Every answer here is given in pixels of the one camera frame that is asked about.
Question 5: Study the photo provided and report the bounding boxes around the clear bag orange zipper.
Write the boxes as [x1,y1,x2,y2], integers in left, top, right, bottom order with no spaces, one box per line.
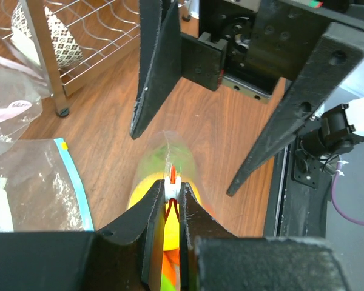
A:
[132,131,214,290]

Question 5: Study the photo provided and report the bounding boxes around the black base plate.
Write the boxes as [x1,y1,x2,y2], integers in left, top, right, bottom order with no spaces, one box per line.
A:
[263,143,331,238]

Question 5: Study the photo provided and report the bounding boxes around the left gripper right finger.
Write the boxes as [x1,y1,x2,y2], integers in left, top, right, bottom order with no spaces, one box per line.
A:
[179,183,351,290]

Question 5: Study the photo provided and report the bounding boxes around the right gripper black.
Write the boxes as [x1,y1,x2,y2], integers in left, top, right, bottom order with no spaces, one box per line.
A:
[181,1,364,197]

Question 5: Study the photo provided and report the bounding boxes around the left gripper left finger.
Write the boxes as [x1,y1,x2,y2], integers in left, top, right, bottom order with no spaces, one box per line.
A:
[0,180,165,290]

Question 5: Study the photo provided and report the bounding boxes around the small orange tangerine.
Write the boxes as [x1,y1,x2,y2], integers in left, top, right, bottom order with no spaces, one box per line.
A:
[162,248,180,286]

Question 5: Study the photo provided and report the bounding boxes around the patterned bowl left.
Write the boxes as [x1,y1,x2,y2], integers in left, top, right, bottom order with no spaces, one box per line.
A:
[10,3,83,69]

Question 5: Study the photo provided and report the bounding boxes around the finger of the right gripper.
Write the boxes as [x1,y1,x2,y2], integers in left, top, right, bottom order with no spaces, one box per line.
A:
[129,1,181,139]

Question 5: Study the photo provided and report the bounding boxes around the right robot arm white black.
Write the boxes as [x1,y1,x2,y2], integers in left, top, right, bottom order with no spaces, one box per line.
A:
[130,1,364,196]

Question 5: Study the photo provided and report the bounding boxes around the steel dish rack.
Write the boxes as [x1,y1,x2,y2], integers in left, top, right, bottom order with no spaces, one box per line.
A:
[0,1,140,117]

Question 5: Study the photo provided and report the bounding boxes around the clear bag blue zipper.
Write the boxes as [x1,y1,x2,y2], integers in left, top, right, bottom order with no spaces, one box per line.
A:
[0,138,95,232]

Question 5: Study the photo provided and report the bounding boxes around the clear bag pink dots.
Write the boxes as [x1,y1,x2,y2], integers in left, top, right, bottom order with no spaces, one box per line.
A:
[0,56,50,155]

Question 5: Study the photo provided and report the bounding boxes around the yellow lemon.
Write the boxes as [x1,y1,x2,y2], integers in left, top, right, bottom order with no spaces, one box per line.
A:
[127,172,202,252]

